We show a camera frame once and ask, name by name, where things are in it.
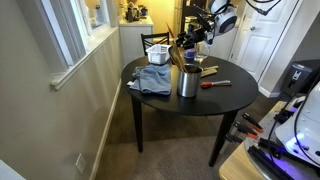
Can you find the round black table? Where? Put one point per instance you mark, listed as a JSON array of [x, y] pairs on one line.
[[222, 100]]

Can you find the black wooden chair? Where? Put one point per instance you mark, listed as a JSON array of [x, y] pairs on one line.
[[148, 40]]

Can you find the white door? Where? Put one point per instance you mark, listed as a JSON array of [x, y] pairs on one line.
[[261, 25]]

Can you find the white kitchen counter cabinet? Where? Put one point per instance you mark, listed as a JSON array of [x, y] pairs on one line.
[[130, 35]]

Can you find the white plastic basket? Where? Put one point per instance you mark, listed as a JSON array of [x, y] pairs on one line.
[[158, 54]]

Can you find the light wooden spatula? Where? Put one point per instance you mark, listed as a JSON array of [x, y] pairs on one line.
[[209, 71]]

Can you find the silver metal utensil holder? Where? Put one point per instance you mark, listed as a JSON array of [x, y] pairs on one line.
[[189, 81]]

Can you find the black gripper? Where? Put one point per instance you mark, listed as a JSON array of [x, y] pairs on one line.
[[204, 33]]

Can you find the blue cloth towel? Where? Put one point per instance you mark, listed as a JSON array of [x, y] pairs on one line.
[[152, 79]]

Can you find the black orange clamp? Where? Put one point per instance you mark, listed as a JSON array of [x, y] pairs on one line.
[[246, 130], [255, 124]]

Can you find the wooden spoons in holder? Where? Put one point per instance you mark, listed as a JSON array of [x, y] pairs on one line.
[[177, 59]]

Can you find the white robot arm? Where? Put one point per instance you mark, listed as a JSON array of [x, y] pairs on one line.
[[219, 19]]

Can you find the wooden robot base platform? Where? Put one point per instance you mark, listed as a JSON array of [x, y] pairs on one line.
[[238, 166]]

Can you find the clear glass mug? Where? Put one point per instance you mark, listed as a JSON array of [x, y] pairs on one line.
[[201, 52]]

